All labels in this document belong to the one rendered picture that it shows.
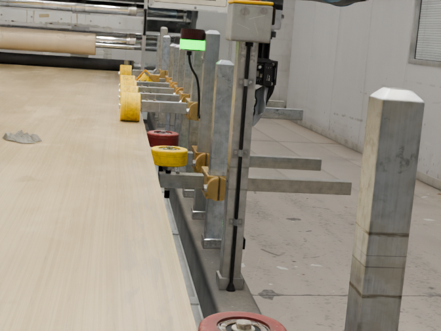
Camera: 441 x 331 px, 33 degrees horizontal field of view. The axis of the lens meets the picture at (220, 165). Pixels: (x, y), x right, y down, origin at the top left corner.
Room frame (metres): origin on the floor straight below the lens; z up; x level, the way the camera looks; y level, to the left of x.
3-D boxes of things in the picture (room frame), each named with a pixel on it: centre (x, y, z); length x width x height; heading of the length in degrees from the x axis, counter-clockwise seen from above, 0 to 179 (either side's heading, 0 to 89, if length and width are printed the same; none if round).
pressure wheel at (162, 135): (1.87, 0.15, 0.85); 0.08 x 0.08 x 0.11
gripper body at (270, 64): (1.67, -0.07, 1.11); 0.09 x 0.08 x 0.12; 8
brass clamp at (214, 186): (1.62, 0.01, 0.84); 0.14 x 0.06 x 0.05; 8
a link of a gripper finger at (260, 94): (1.67, -0.08, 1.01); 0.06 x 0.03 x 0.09; 8
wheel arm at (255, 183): (1.66, -0.08, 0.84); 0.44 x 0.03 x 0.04; 98
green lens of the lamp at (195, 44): (1.84, 0.09, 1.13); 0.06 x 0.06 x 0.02
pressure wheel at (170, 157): (1.63, 0.11, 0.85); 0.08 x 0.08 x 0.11
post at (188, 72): (2.34, 0.11, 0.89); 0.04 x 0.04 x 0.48; 8
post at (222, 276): (1.34, -0.03, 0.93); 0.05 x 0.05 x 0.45; 8
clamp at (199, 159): (1.87, 0.05, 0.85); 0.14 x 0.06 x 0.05; 8
